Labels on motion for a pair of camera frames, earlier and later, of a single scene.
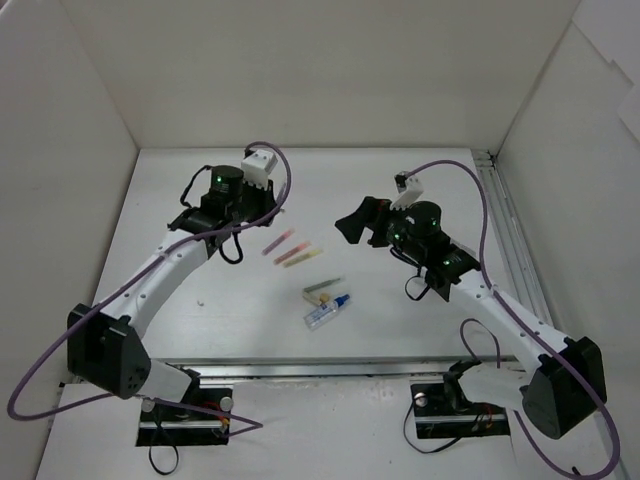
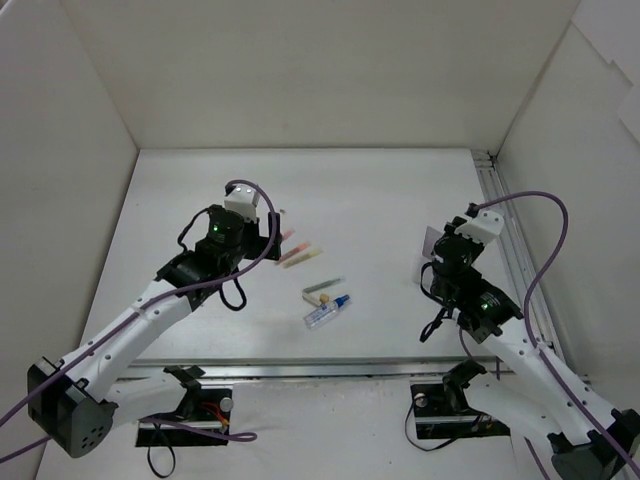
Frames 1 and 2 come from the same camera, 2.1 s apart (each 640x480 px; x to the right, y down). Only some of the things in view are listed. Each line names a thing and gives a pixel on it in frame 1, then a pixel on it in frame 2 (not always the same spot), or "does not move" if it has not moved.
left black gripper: (262, 198) to (272, 235)
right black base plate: (436, 418) does not move
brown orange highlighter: (285, 256) does not move
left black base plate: (164, 424) does not move
